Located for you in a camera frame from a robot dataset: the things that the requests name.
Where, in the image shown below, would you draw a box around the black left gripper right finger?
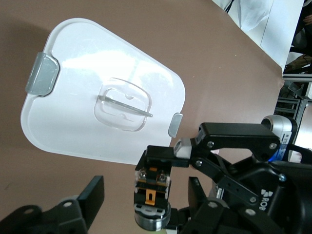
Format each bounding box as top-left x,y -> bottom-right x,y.
177,176 -> 284,234

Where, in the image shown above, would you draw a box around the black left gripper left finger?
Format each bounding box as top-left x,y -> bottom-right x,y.
0,175 -> 105,234

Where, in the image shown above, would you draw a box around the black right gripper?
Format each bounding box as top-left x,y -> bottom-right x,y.
230,143 -> 312,234

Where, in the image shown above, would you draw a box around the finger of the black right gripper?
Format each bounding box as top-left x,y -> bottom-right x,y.
169,208 -> 183,231
136,121 -> 281,206

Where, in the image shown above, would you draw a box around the white storage box grey latches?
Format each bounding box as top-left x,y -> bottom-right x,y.
20,17 -> 187,167

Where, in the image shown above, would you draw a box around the white background panel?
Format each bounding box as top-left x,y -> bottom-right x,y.
211,0 -> 306,72

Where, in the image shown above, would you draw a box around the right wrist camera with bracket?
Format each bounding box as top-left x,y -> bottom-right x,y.
261,114 -> 299,158

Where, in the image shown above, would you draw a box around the grey metal rack frame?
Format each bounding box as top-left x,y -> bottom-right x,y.
274,73 -> 312,129

